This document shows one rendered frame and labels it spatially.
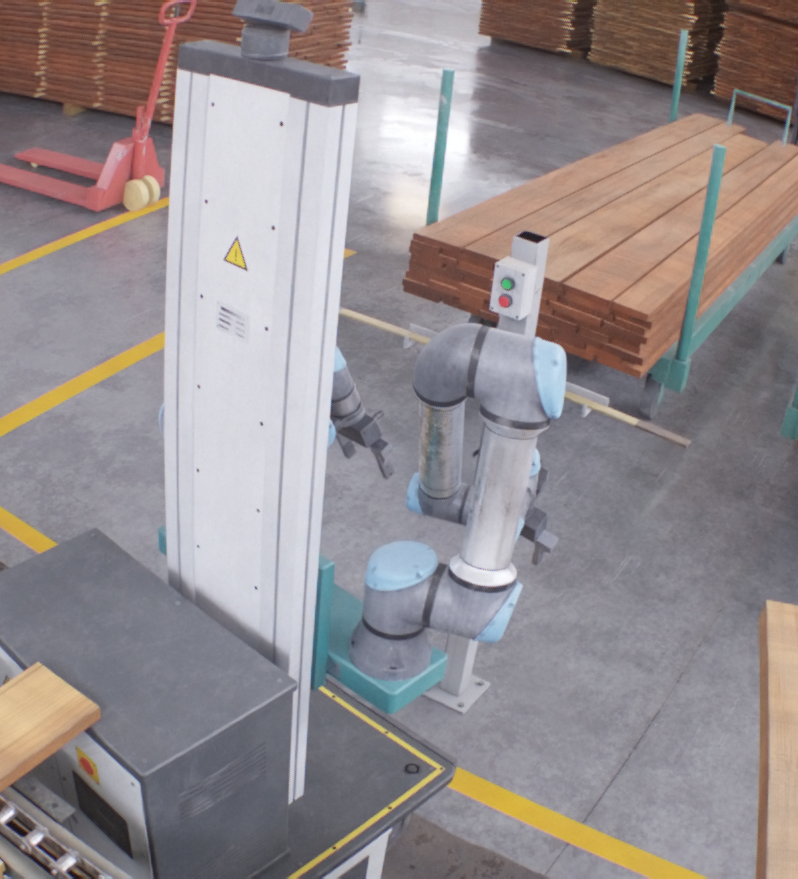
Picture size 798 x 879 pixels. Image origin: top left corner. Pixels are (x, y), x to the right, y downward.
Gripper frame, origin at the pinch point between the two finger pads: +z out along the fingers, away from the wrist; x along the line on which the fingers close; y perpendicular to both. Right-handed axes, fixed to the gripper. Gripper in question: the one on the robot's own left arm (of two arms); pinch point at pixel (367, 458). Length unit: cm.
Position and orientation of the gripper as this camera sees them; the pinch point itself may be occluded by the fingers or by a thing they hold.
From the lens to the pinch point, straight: 256.0
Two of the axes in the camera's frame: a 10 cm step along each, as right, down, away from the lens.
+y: 7.0, -6.2, 3.6
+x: -6.5, -3.4, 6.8
